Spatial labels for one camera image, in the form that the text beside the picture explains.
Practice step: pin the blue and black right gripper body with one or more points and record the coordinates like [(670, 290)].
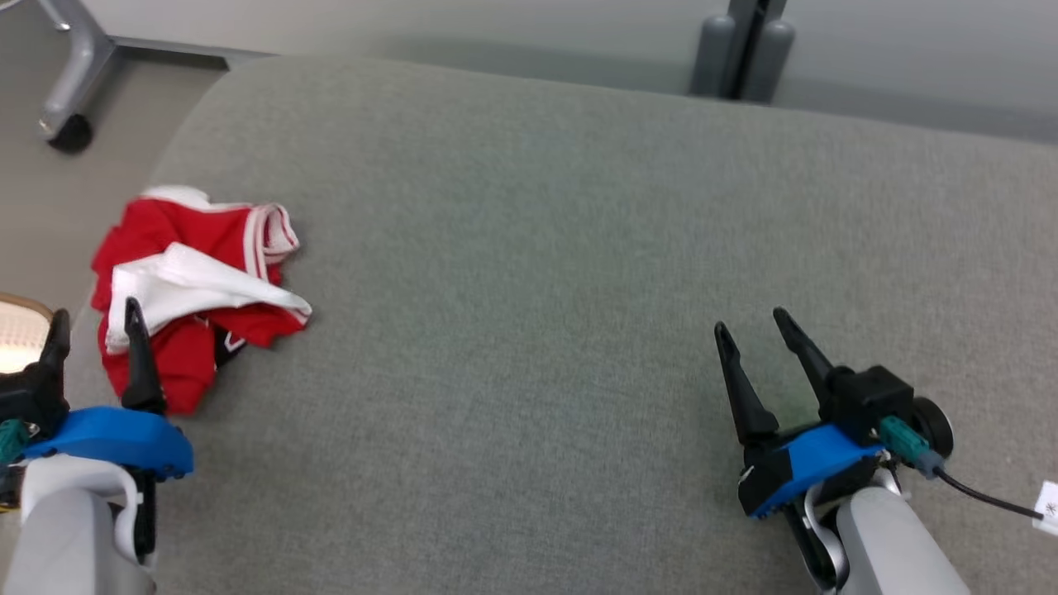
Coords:
[(810, 463)]

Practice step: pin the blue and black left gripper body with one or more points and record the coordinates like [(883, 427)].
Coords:
[(107, 434)]

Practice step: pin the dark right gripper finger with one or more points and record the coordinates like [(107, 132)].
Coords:
[(806, 351), (748, 397)]

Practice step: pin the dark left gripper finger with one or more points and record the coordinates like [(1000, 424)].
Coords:
[(56, 347), (142, 372)]

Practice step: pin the red jersey with white trim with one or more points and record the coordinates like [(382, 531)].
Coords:
[(182, 240)]

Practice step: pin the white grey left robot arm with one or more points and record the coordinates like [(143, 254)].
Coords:
[(58, 529)]

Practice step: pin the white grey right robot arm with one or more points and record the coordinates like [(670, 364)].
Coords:
[(884, 545)]

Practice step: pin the woven rim laundry basket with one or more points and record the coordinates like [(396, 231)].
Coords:
[(21, 339)]

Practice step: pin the black caster wheel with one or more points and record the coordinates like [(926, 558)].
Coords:
[(71, 134)]

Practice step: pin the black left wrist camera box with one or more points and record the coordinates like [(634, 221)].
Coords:
[(29, 397)]

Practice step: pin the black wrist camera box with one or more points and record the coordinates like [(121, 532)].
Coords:
[(868, 401), (29, 397)]

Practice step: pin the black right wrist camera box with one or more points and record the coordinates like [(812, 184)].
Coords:
[(868, 401)]

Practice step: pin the grey metal table leg frame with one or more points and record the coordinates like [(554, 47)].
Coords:
[(78, 66)]

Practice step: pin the grey cylindrical post foot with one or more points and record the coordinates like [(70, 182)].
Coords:
[(769, 62), (712, 54)]

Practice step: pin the dark partition post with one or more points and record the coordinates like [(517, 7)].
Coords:
[(754, 33)]

